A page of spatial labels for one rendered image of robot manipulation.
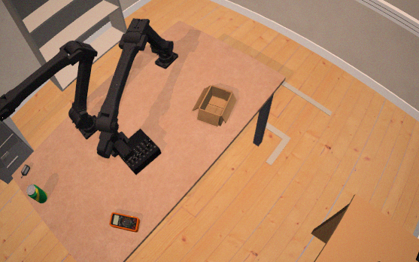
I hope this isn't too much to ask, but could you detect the orange digital multimeter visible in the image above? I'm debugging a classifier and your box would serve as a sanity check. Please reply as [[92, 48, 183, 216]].
[[110, 212, 140, 233]]

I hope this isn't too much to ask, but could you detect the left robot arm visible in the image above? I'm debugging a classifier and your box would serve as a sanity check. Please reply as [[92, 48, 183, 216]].
[[96, 18, 178, 161]]

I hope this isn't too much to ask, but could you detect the brown cardboard box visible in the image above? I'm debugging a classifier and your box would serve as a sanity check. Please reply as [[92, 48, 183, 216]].
[[193, 85, 237, 126]]

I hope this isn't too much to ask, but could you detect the green drink can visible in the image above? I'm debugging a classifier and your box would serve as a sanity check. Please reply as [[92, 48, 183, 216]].
[[26, 184, 47, 203]]

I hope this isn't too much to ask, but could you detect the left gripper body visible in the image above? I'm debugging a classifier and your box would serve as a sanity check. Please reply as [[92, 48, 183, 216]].
[[111, 132, 130, 157]]

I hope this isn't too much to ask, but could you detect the black lighting desk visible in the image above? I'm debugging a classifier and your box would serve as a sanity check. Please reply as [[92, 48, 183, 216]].
[[119, 129, 161, 175]]

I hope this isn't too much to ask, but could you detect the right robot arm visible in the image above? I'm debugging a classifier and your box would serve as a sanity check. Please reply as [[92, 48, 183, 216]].
[[0, 41, 98, 139]]

